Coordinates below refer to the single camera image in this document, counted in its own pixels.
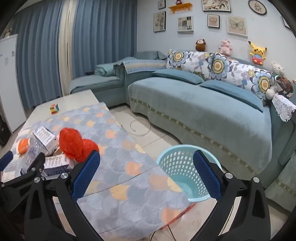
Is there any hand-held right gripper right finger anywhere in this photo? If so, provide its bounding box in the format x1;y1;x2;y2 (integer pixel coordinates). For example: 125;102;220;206
191;149;271;241

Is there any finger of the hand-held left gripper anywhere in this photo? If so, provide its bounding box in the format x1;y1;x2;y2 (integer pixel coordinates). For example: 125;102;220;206
2;152;46;186
0;151;14;173

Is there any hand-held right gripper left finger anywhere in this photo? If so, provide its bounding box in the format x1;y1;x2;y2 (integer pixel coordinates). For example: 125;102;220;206
24;149;102;241

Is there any light blue plastic basket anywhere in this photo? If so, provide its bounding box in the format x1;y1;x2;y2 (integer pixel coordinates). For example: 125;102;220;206
156;145;223;203

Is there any clear plastic bottle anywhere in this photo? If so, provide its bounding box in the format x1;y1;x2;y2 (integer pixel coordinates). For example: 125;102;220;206
20;138;45;175

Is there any white and blue box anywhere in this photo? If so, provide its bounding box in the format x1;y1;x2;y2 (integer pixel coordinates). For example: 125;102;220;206
42;155;75;178

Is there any orange and white container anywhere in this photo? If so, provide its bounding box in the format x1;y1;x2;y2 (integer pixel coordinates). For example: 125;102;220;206
16;138;31;154

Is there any white printed box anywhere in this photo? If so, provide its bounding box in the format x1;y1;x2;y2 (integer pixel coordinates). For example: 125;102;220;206
32;126;59;156

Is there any red plastic bag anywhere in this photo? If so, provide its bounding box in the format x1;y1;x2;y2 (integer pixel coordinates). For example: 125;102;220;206
59;127;100;163

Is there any scale-pattern tablecloth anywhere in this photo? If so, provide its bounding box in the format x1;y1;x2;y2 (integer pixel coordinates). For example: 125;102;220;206
0;102;193;234

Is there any teal sofa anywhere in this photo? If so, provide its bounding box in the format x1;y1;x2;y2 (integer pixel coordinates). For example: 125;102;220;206
69;50;296;193

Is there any white refrigerator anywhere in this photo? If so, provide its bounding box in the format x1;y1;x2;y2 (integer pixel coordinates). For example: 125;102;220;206
0;34;27;133

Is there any blue pillow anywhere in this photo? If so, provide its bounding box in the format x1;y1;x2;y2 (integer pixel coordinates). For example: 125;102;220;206
152;69;205;85

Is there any white lace armrest cover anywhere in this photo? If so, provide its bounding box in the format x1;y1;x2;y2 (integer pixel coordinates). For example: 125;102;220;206
272;93;296;122

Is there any folded teal blanket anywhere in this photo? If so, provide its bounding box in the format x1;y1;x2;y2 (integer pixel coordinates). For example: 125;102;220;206
94;62;116;77

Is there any floral cushion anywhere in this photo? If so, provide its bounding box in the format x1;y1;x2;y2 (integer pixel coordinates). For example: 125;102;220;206
166;49;214;80
208;53;255;90
240;64;276;100

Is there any blue curtain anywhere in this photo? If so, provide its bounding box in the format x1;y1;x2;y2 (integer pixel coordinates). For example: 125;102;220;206
13;0;68;110
69;0;139;80

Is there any brown plush toy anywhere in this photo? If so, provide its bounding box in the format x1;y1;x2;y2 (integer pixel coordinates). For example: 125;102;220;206
275;76;296;98

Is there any patterned sofa throw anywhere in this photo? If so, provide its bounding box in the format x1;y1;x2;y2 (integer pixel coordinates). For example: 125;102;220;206
113;57;167;75

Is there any white sheer curtain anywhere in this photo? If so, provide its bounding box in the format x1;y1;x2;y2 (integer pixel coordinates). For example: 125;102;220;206
58;0;78;98

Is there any white plush toy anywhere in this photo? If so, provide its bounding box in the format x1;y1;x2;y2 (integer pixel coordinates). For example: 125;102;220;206
265;61;286;100

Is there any pink pig plush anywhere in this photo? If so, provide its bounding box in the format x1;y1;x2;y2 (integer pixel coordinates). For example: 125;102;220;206
218;39;233;56

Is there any brown monkey plush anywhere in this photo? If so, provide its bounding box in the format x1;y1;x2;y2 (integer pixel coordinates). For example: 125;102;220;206
195;39;207;52

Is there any teal sofa cushion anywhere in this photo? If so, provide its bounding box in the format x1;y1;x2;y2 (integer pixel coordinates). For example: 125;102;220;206
134;50;168;61

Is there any yellow plush toy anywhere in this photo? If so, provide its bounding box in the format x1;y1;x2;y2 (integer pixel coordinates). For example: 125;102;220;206
248;41;268;65

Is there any grey cable loop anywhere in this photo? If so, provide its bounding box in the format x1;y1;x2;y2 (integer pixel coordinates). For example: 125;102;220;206
120;119;151;137

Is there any black cable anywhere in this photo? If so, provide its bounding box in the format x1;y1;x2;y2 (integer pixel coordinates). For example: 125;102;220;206
148;222;177;241

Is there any frameless wall print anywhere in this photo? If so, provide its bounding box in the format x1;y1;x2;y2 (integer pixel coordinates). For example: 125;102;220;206
177;16;194;33

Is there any large butterfly picture frame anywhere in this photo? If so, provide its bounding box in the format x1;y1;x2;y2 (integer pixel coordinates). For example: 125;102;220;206
226;15;248;38

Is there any tall black picture frame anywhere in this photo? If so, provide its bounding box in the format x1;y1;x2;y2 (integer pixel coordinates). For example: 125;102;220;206
154;11;166;33

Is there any orange wall shelf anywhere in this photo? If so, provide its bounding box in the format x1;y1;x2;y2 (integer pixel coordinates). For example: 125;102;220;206
168;2;193;14

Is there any wide flower picture frame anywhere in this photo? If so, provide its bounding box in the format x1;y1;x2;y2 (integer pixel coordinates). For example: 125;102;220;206
201;0;232;12

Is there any tilted picture frame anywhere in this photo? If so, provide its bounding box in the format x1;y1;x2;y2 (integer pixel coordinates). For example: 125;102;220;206
281;15;291;30

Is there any round picture frame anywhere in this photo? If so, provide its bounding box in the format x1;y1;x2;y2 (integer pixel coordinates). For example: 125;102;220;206
248;0;267;16

